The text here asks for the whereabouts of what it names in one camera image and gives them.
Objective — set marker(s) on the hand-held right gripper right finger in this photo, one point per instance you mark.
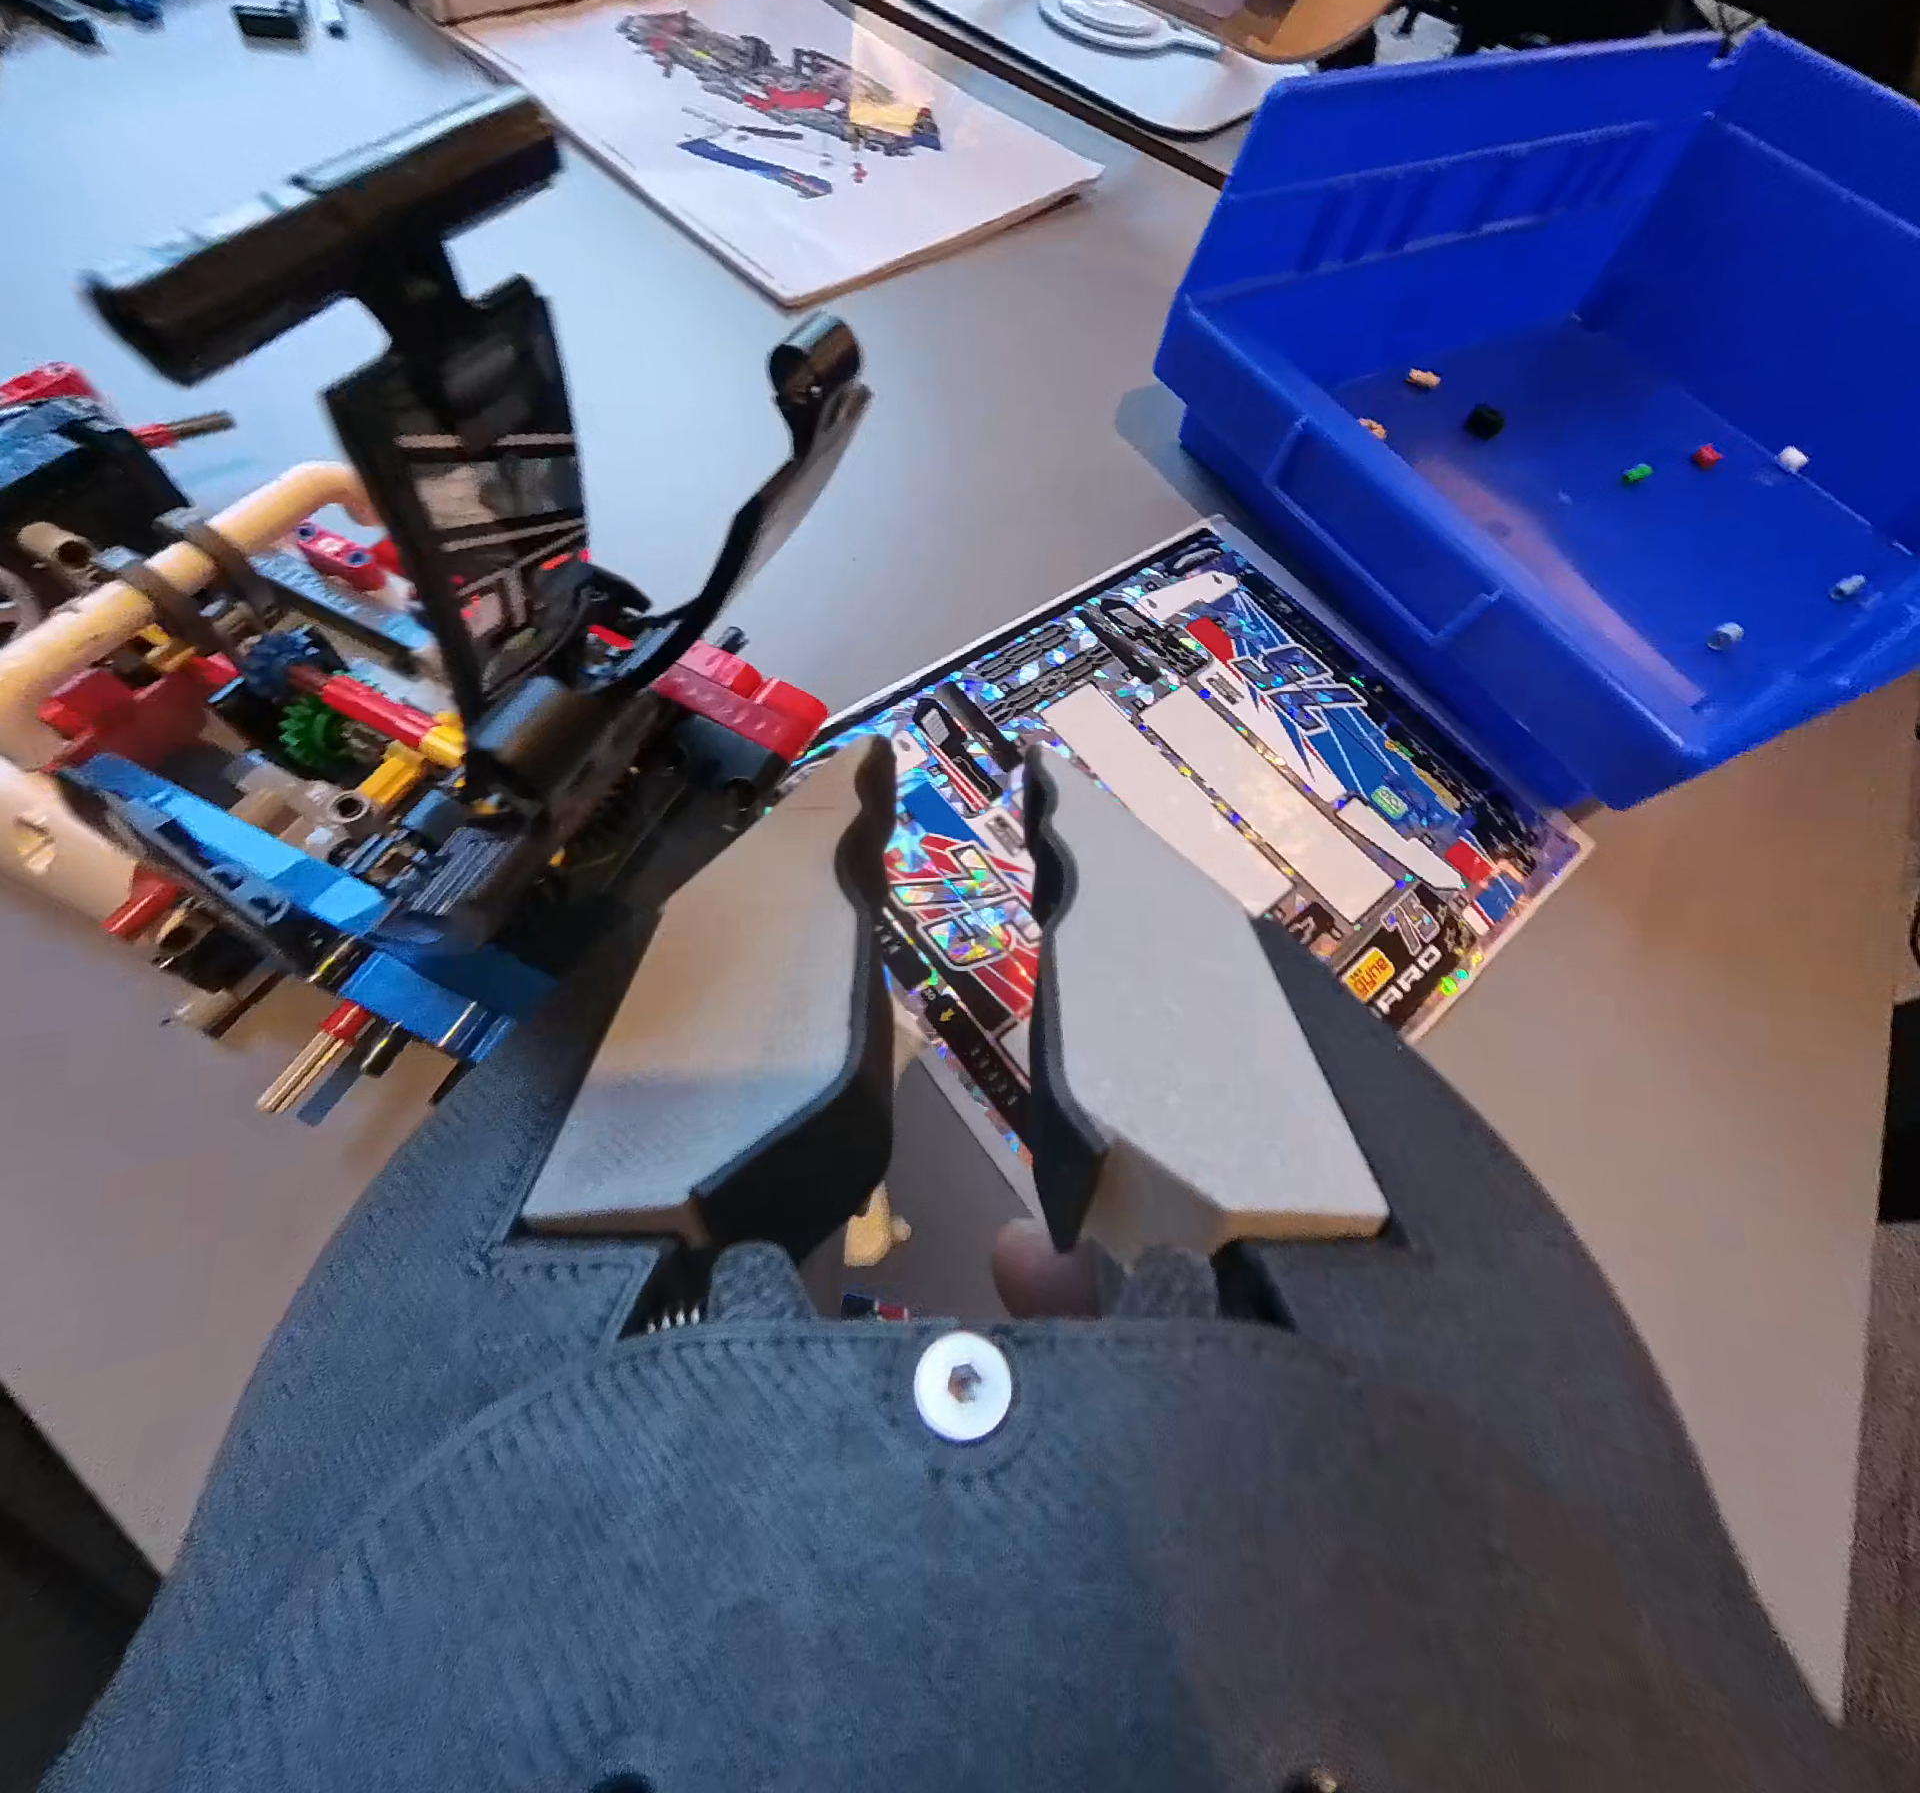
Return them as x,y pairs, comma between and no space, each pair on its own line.
1198,1074

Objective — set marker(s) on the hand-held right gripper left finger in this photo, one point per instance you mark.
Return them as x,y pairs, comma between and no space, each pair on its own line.
718,1059

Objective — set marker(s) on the toy brick car model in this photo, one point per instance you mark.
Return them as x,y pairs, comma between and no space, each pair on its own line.
449,473

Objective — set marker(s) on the small tan brick piece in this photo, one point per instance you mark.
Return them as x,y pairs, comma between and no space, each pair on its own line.
876,1230

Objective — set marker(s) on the shiny sticker sheet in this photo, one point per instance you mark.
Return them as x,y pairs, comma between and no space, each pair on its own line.
1273,802

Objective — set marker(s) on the scattered tiny brick pieces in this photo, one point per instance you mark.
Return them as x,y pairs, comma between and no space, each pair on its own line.
1636,473

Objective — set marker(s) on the car drawing instruction booklet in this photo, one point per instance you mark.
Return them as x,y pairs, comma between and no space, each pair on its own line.
840,158

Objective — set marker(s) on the blue plastic bin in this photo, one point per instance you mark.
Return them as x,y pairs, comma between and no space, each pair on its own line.
1500,205

